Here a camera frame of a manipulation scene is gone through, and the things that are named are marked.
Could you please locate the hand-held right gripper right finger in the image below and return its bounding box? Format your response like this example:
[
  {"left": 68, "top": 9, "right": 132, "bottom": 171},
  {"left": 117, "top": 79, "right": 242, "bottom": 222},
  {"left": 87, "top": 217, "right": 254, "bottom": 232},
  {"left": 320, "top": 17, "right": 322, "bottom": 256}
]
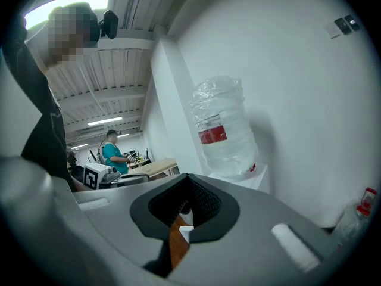
[{"left": 165, "top": 173, "right": 339, "bottom": 286}]

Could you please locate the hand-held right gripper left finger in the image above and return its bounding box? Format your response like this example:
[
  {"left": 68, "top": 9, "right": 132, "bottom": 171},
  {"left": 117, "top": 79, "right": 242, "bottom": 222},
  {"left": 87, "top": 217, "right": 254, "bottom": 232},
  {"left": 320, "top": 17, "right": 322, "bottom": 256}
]
[{"left": 73, "top": 173, "right": 194, "bottom": 279}]

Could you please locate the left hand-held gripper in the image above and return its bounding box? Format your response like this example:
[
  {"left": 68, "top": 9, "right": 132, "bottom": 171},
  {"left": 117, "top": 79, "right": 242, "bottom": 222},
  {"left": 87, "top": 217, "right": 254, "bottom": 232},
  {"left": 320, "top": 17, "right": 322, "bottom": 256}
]
[{"left": 83, "top": 163, "right": 122, "bottom": 191}]

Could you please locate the white water dispenser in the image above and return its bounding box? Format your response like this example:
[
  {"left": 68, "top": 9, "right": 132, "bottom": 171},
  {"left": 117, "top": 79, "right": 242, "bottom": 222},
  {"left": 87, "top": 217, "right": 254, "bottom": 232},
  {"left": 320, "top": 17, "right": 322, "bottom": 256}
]
[{"left": 207, "top": 163, "right": 271, "bottom": 194}]

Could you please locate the large clear water bottle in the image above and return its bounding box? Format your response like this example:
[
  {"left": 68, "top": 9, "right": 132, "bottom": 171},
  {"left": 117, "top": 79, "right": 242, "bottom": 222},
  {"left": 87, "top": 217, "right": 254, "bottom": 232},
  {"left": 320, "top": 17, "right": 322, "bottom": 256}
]
[{"left": 188, "top": 75, "right": 259, "bottom": 178}]

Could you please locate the long ceiling light tube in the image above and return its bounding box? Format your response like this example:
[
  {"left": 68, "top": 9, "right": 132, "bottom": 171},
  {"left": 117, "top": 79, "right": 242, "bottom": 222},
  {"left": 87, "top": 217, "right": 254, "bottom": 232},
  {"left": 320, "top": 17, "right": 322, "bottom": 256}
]
[{"left": 87, "top": 116, "right": 123, "bottom": 127}]

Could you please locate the beige wooden table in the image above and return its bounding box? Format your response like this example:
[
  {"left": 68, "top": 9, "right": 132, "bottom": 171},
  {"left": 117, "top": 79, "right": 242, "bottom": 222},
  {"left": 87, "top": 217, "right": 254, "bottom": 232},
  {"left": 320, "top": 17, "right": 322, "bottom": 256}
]
[{"left": 127, "top": 157, "right": 180, "bottom": 179}]

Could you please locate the person's black-clothed torso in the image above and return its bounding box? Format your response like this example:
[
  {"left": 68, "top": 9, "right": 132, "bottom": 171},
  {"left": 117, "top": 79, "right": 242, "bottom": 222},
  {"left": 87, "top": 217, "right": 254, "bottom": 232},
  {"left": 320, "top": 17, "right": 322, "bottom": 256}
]
[{"left": 1, "top": 16, "right": 79, "bottom": 193}]

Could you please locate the clear bottle with red cap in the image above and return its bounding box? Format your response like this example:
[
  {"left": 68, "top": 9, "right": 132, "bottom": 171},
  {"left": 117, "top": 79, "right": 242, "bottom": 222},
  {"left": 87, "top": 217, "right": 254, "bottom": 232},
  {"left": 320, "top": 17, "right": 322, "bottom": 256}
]
[{"left": 335, "top": 186, "right": 378, "bottom": 247}]

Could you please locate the large ceiling light panel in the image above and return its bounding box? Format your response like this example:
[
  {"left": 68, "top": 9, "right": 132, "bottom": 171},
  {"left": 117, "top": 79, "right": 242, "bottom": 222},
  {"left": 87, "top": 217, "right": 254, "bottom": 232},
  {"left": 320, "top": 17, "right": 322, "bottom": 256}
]
[{"left": 23, "top": 0, "right": 110, "bottom": 29}]

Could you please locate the black head-mounted camera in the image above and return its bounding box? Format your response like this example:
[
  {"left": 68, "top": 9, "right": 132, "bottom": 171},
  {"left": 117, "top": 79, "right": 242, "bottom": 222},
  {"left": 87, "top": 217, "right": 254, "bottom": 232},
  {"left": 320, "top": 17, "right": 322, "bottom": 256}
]
[{"left": 97, "top": 9, "right": 120, "bottom": 41}]

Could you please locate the wall switch panel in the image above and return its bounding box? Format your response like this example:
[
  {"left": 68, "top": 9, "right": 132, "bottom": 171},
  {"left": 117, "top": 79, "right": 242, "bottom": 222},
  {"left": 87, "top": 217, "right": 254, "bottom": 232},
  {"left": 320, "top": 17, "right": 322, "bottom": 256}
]
[{"left": 322, "top": 14, "right": 361, "bottom": 40}]

